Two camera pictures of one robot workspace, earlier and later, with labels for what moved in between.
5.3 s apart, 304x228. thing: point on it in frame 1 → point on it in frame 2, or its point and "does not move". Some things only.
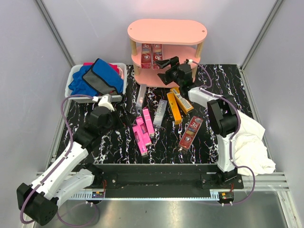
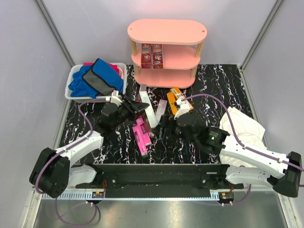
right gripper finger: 173,61 → 166,121
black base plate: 166,178 does not move
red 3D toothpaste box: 190,133 → 148,110
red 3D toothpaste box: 156,54 does not move
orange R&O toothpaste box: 174,108 does not move
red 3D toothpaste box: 146,55 does not move
